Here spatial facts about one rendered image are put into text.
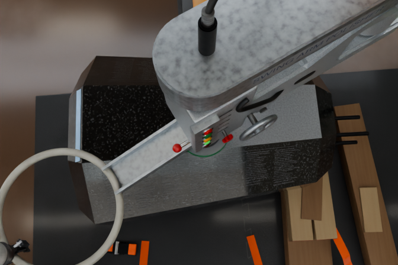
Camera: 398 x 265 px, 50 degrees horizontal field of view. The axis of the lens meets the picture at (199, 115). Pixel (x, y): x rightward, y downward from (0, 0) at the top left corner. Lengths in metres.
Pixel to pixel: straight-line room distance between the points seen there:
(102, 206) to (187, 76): 1.14
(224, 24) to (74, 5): 2.20
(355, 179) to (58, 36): 2.09
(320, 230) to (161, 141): 1.15
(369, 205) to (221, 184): 1.05
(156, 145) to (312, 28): 0.87
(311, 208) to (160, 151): 1.07
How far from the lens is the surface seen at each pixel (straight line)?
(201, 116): 1.11
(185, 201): 1.99
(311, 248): 2.59
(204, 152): 1.80
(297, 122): 1.90
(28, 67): 3.06
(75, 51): 3.00
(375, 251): 2.72
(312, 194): 2.48
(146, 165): 1.72
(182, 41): 1.02
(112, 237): 1.73
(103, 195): 1.98
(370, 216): 2.69
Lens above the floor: 2.65
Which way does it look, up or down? 75 degrees down
